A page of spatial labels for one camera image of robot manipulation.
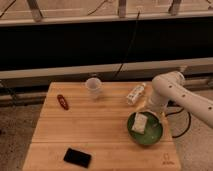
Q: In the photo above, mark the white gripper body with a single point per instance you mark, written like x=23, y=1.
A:
x=156, y=108

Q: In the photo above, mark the white sponge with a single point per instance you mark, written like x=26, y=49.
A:
x=139, y=124

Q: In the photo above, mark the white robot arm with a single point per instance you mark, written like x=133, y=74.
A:
x=169, y=86

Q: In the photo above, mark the green ceramic bowl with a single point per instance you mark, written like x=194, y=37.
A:
x=152, y=133

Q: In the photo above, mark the white plastic bottle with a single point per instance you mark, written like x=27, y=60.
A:
x=135, y=94

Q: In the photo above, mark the red oblong object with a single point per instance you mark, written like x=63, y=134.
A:
x=63, y=102

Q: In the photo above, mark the black rectangular pad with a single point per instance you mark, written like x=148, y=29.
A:
x=77, y=157

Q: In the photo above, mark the metal frame rail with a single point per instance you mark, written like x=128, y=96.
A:
x=150, y=68

